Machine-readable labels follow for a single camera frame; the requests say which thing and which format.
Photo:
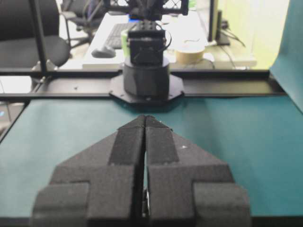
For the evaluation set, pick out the brown tape roll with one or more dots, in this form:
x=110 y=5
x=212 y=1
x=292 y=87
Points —
x=189 y=55

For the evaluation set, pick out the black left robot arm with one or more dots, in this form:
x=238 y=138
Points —
x=146 y=75

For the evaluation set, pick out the black office chair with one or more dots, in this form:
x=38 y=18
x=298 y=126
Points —
x=18 y=48
x=86 y=15

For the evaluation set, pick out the green tape roll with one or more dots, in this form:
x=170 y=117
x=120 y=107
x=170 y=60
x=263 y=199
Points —
x=124 y=43

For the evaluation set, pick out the black computer keyboard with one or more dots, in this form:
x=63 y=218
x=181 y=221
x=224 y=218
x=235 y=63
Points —
x=114 y=38

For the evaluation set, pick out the white desk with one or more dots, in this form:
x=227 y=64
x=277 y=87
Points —
x=180 y=29

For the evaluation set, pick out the grey computer mouse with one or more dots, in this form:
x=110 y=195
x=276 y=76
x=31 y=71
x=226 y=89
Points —
x=104 y=52

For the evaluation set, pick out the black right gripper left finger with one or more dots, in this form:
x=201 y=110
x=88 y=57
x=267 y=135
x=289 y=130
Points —
x=102 y=186

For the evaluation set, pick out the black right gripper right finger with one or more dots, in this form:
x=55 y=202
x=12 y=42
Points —
x=188 y=186

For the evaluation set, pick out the black vertical frame post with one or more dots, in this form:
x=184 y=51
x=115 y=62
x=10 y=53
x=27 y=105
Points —
x=39 y=34

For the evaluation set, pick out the black aluminium frame rail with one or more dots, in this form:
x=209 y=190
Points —
x=96 y=84

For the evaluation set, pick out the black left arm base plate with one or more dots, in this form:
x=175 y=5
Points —
x=146 y=90

